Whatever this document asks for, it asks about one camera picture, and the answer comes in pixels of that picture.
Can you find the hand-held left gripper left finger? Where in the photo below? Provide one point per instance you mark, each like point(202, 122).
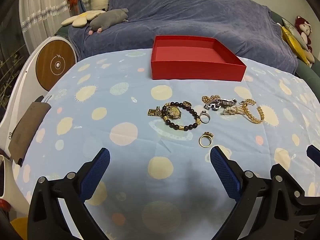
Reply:
point(96, 172)

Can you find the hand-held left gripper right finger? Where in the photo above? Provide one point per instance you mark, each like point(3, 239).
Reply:
point(223, 172)

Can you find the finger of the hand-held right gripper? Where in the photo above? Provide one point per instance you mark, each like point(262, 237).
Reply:
point(314, 155)
point(308, 205)

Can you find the silver watch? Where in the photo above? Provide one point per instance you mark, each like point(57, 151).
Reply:
point(220, 103)

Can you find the red cardboard box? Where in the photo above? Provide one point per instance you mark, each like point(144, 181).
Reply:
point(195, 65)

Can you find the light blue printed tablecloth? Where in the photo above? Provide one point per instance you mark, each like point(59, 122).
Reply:
point(100, 130)

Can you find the gold watch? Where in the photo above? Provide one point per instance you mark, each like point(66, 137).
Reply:
point(173, 111)

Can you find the brown felt pouch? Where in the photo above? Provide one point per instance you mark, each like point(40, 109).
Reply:
point(27, 130)

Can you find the yellow cushion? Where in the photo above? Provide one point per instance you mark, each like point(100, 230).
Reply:
point(293, 43)

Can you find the white machine with wooden disc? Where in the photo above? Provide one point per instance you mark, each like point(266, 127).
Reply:
point(53, 62)

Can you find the grey patterned cushion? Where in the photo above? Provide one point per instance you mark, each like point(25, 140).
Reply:
point(295, 31)

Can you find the red-haired plush doll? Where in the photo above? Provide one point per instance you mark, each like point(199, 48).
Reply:
point(303, 28)

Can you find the dark window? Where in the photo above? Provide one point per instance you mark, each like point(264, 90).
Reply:
point(10, 62)

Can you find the grey plush toy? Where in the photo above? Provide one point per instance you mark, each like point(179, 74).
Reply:
point(110, 18)

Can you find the flower plush pillow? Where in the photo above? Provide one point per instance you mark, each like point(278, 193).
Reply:
point(80, 18)

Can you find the blue blanket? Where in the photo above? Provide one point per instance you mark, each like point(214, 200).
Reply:
point(190, 12)

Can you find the red bow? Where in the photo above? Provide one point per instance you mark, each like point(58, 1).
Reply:
point(73, 1)

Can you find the white curtain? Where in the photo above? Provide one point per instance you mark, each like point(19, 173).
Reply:
point(42, 7)

